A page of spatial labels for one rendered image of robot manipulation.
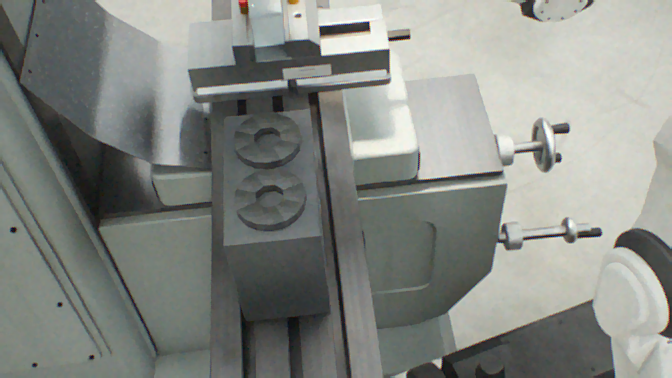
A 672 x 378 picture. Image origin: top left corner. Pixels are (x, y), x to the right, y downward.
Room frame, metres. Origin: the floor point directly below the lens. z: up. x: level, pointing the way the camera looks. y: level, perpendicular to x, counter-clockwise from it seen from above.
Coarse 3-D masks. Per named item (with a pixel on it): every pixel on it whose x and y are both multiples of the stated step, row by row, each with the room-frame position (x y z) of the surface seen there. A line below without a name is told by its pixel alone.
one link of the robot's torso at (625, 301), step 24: (624, 264) 0.52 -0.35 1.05; (600, 288) 0.53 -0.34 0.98; (624, 288) 0.50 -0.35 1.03; (648, 288) 0.48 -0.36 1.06; (600, 312) 0.52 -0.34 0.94; (624, 312) 0.48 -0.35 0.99; (648, 312) 0.46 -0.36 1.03; (624, 336) 0.48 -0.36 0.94; (648, 336) 0.48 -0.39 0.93; (624, 360) 0.51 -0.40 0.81; (648, 360) 0.48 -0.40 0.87
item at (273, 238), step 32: (224, 128) 0.74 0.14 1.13; (256, 128) 0.72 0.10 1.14; (288, 128) 0.72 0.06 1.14; (224, 160) 0.68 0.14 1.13; (256, 160) 0.67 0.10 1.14; (288, 160) 0.67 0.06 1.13; (224, 192) 0.63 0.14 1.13; (256, 192) 0.61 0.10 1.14; (288, 192) 0.61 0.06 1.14; (224, 224) 0.58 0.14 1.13; (256, 224) 0.56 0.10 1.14; (288, 224) 0.57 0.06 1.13; (320, 224) 0.57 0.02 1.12; (256, 256) 0.55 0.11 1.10; (288, 256) 0.55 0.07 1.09; (320, 256) 0.55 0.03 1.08; (256, 288) 0.55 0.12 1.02; (288, 288) 0.55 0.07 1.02; (320, 288) 0.55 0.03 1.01; (256, 320) 0.55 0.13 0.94
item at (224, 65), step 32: (192, 32) 1.10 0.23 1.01; (224, 32) 1.09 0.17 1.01; (320, 32) 1.08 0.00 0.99; (352, 32) 1.07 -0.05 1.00; (384, 32) 1.05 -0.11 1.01; (192, 64) 1.01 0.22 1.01; (224, 64) 1.01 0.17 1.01; (256, 64) 1.00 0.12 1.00; (288, 64) 1.01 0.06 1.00; (320, 64) 1.01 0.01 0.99; (352, 64) 1.01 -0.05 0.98; (384, 64) 1.01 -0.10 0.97; (224, 96) 0.99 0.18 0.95; (256, 96) 0.99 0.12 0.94
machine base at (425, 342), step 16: (432, 320) 0.93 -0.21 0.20; (448, 320) 0.96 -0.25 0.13; (384, 336) 0.90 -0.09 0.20; (400, 336) 0.90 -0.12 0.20; (416, 336) 0.89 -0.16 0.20; (432, 336) 0.89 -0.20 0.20; (448, 336) 0.90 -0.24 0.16; (192, 352) 0.90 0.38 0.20; (208, 352) 0.90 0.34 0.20; (384, 352) 0.86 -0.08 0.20; (400, 352) 0.85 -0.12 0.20; (416, 352) 0.85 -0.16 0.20; (432, 352) 0.85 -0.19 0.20; (448, 352) 0.85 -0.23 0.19; (160, 368) 0.87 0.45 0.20; (176, 368) 0.87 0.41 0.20; (192, 368) 0.86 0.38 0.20; (208, 368) 0.86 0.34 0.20; (384, 368) 0.82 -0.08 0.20; (400, 368) 0.81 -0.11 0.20
